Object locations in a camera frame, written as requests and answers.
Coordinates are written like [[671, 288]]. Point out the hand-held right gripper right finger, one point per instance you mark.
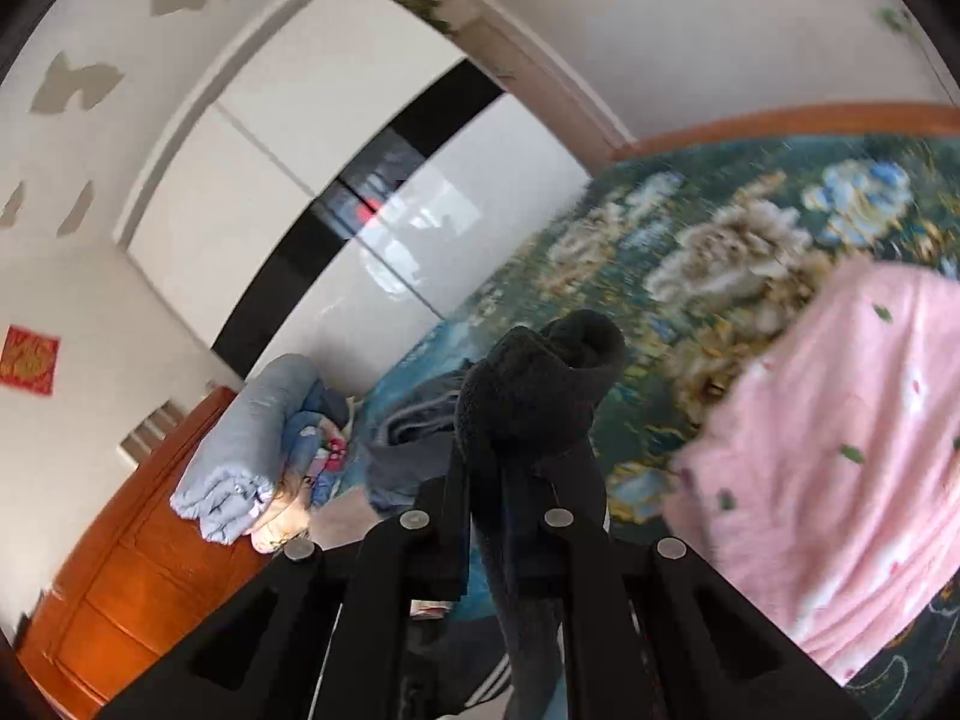
[[536, 555]]

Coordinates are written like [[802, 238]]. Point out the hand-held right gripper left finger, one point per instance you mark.
[[450, 525]]

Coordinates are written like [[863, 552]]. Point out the dark grey fleece garment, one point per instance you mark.
[[540, 390]]

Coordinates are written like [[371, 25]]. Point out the beige fluffy garment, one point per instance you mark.
[[341, 521]]

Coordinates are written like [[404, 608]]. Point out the dark white-striped garment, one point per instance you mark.
[[450, 679]]

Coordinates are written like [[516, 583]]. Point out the folded floral quilt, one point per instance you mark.
[[315, 457]]

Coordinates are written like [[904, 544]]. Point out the folded light blue quilt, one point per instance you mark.
[[240, 450]]

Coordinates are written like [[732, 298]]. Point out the pink fleece garment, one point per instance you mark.
[[825, 465]]

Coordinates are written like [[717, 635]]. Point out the white wardrobe with black band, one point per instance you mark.
[[262, 165]]

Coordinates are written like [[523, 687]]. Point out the small green plant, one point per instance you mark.
[[896, 19]]

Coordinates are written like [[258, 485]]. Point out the tan wall picture frame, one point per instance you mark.
[[171, 412], [131, 448], [144, 436], [157, 425]]

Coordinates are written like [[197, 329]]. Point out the wooden bed frame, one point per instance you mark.
[[150, 577]]

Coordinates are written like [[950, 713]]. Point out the red wall decoration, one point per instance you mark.
[[28, 360]]

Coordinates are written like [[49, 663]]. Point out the wooden door frame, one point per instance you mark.
[[540, 67]]

